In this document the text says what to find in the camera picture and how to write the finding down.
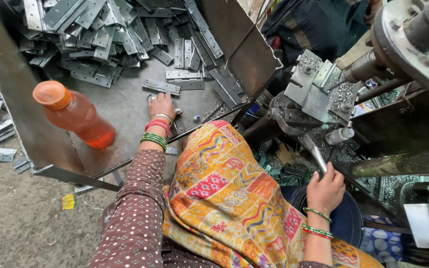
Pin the person's right hand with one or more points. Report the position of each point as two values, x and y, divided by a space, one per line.
325 193

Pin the person's left hand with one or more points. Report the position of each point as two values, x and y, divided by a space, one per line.
161 107

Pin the silver wrist bangle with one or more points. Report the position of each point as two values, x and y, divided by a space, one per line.
162 116

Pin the single long steel hinge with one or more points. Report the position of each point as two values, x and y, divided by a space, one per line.
161 86

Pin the thin green wrist bangle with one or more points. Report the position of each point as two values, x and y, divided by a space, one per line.
317 213

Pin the large sheet metal tray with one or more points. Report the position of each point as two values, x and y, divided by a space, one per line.
132 108

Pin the black plastic bucket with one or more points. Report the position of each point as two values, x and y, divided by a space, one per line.
343 219

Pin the paired flat steel hinge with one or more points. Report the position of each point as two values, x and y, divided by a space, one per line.
184 80

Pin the green and red wrist bangles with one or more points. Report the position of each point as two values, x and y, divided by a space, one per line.
317 231

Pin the heap of dark drilled hinges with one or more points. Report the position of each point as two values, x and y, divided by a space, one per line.
285 173

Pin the short grey metal cylinder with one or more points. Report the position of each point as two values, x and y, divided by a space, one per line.
339 135

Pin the blue white dotted cloth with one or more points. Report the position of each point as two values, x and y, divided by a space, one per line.
384 242

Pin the orange plastic water bottle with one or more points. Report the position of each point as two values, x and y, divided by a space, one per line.
76 116

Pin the yellow patchwork patterned scarf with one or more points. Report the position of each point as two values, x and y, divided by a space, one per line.
233 193

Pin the pile of steel hinges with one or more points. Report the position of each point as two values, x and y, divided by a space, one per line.
99 37

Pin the steel drilling jig fixture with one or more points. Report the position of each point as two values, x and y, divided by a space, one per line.
311 100

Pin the heavy rusty machine base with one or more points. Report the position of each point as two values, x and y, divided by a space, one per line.
404 141

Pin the steel hinge clamped in jig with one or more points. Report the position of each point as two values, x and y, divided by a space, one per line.
327 75

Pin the yellow wrapper scrap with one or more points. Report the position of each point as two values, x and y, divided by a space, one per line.
67 202

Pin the brown dotted garment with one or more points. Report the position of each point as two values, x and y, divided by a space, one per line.
132 242

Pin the grey drilling machine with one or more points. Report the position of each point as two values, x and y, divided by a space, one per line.
415 41

